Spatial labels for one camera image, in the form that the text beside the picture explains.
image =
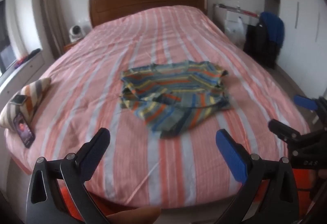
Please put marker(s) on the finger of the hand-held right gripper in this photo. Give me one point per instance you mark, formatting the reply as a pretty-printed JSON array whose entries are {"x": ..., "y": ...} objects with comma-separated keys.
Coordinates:
[
  {"x": 281, "y": 128},
  {"x": 305, "y": 102}
]

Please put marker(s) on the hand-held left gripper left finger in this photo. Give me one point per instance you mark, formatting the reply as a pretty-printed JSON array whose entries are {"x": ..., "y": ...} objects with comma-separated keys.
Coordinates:
[{"x": 98, "y": 142}]

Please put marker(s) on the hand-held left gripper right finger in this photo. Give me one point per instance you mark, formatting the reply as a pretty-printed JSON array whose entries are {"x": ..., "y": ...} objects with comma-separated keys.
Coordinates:
[{"x": 231, "y": 152}]

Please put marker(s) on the striped knit shirt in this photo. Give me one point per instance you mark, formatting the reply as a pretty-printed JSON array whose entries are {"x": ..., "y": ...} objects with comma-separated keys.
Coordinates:
[{"x": 173, "y": 91}]

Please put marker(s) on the metal clothes rack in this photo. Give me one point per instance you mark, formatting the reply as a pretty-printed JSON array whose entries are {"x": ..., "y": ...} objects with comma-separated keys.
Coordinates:
[{"x": 230, "y": 6}]

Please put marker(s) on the person's left hand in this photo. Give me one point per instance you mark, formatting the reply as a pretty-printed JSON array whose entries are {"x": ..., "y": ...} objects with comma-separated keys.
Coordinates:
[{"x": 135, "y": 216}]

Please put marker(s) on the white wardrobe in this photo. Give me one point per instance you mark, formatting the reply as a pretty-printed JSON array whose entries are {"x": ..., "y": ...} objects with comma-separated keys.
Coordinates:
[{"x": 301, "y": 35}]

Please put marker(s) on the black bag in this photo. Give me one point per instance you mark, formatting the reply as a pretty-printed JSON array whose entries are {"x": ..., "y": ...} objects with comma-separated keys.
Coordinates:
[{"x": 258, "y": 45}]

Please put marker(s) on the black smartphone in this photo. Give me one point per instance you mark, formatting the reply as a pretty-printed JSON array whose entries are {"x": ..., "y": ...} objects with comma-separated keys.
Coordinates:
[{"x": 23, "y": 130}]

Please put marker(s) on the striped cushion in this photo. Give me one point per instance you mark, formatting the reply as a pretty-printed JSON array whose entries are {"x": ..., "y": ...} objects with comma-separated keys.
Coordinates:
[{"x": 33, "y": 96}]

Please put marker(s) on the blue jacket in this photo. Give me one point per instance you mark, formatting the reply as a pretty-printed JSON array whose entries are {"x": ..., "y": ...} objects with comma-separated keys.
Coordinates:
[{"x": 273, "y": 27}]

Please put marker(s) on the smartwatch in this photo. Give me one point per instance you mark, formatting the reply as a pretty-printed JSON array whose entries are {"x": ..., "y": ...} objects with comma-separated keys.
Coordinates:
[{"x": 18, "y": 99}]

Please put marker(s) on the white plastic bag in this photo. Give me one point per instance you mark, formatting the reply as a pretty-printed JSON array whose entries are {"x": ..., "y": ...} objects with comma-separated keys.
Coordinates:
[{"x": 236, "y": 31}]

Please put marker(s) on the wooden nightstand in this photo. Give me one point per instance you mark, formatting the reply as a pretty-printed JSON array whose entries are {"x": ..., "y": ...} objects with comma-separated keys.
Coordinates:
[{"x": 69, "y": 46}]

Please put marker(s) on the white drawer unit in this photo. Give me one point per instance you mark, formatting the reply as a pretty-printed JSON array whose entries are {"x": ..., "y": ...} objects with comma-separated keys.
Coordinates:
[{"x": 33, "y": 65}]

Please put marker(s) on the black item on sill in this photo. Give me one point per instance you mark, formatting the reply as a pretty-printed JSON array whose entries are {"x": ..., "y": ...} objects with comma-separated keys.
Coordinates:
[{"x": 34, "y": 52}]

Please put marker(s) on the pink striped bedspread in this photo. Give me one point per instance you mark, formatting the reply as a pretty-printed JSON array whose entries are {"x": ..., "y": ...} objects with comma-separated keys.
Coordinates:
[{"x": 166, "y": 35}]

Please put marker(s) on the beige curtain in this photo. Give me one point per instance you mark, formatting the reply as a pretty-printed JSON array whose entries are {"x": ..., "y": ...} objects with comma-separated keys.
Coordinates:
[{"x": 51, "y": 9}]

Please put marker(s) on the window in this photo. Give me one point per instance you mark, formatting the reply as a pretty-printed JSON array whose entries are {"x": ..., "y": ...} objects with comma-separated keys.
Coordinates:
[{"x": 6, "y": 35}]

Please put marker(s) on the wooden headboard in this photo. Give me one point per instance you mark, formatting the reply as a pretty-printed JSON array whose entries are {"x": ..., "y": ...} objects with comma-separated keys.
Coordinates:
[{"x": 143, "y": 1}]

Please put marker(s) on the white security camera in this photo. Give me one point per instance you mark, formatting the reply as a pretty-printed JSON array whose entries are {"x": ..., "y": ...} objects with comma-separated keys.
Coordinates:
[{"x": 76, "y": 32}]

